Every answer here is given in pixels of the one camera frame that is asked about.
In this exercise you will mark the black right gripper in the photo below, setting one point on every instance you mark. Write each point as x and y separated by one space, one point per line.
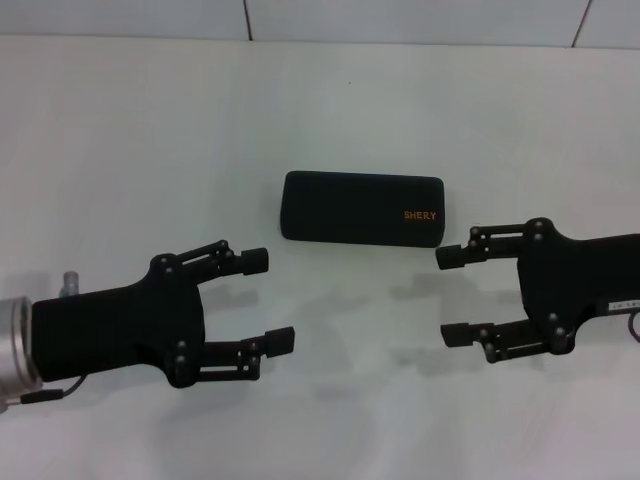
570 280

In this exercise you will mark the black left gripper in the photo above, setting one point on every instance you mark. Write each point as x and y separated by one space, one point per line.
115 330

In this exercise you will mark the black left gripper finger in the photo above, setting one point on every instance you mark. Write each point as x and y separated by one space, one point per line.
280 342

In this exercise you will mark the black glasses case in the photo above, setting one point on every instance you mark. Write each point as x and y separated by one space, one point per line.
350 210

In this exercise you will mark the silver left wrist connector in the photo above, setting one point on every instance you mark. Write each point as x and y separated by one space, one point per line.
70 284

